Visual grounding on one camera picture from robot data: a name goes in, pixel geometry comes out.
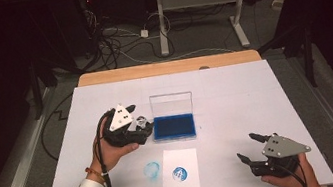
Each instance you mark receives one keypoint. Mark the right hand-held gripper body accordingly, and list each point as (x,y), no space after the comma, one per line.
(282,147)

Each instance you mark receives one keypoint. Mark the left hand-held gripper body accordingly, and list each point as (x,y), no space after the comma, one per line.
(119,119)

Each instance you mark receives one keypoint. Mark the blue ink pad clear case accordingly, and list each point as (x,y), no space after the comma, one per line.
(174,126)

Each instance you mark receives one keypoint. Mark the person's left hand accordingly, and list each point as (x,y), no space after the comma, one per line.
(108,155)

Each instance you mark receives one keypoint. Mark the person's right hand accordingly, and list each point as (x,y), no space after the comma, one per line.
(300,183)

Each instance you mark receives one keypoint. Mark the wooden table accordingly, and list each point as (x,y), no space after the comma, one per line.
(150,70)

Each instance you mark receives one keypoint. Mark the white paper sheet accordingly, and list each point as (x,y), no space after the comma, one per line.
(178,159)

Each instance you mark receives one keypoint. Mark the white power adapter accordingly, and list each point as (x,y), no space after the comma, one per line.
(144,33)

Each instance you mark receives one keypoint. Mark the black metal stand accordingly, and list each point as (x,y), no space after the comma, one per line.
(35,90)
(308,51)

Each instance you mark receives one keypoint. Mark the small white box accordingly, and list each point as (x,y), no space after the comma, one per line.
(278,4)

